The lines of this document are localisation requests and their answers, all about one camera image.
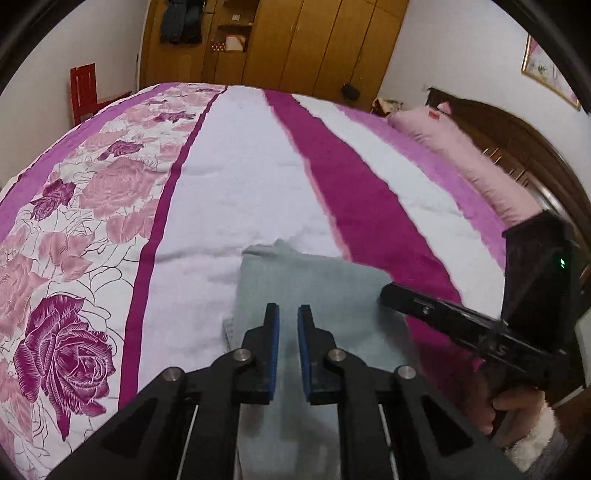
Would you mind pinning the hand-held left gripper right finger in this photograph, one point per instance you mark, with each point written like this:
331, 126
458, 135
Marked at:
302, 350

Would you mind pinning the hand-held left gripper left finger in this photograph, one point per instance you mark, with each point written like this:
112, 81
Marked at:
275, 341

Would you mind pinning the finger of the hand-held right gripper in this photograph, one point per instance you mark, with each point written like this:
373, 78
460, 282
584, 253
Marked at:
438, 314

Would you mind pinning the grey pants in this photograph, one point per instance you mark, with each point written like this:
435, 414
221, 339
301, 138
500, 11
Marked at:
323, 286

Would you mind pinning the person's right forearm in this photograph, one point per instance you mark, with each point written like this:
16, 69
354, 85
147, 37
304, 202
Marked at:
535, 438

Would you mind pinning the person's right hand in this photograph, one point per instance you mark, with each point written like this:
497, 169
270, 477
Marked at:
512, 406

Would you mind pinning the pink fluffy pillow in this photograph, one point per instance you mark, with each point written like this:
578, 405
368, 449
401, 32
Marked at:
461, 152

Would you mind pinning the purple floral striped bedspread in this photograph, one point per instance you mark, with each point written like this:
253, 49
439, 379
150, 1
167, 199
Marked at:
240, 184

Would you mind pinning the dark wooden headboard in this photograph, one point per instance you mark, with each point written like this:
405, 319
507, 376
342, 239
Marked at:
508, 124

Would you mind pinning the patterned cloth bundle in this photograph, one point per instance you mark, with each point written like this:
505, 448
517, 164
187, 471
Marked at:
385, 106

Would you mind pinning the wooden wardrobe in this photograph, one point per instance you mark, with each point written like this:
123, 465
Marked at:
300, 41

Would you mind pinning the red dotted box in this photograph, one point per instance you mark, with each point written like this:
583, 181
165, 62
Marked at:
217, 46

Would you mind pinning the red chair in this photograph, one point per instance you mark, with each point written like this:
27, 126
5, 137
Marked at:
83, 92

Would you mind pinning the dark hanging clothes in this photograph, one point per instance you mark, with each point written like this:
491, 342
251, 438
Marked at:
180, 23

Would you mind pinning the framed wall picture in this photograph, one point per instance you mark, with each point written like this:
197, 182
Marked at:
549, 69

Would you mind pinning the small black wall device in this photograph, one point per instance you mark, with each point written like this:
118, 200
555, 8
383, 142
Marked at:
351, 91

